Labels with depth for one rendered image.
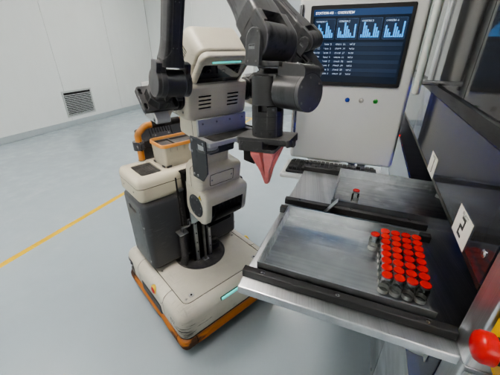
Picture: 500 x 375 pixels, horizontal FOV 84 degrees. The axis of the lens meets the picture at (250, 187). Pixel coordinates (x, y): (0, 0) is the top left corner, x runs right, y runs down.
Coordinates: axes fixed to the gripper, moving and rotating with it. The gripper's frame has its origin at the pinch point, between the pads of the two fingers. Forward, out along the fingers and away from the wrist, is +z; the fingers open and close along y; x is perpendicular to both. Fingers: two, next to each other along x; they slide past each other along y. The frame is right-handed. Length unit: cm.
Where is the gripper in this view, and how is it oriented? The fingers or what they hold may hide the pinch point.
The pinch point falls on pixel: (267, 178)
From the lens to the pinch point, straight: 56.0
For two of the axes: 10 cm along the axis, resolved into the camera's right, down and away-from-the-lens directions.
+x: 3.9, -4.0, 8.3
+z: 0.2, 9.1, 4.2
